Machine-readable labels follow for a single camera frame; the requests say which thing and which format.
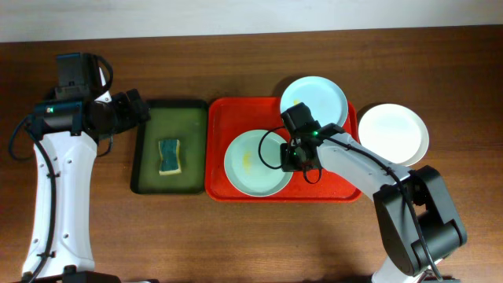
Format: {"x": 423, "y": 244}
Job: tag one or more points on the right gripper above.
{"x": 285, "y": 163}

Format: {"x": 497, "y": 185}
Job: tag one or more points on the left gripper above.
{"x": 128, "y": 108}

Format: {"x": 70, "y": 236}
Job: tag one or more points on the light green plate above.
{"x": 246, "y": 171}

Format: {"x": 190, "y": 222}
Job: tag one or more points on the green yellow sponge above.
{"x": 170, "y": 163}

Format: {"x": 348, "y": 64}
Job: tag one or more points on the white plate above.
{"x": 395, "y": 133}

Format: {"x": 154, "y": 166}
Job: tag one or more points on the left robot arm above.
{"x": 66, "y": 133}

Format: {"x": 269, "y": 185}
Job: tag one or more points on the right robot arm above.
{"x": 418, "y": 221}

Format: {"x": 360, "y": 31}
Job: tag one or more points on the dark green tray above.
{"x": 184, "y": 120}

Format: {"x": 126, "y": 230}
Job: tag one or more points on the red tray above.
{"x": 231, "y": 116}

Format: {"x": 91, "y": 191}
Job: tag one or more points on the light blue plate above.
{"x": 325, "y": 100}

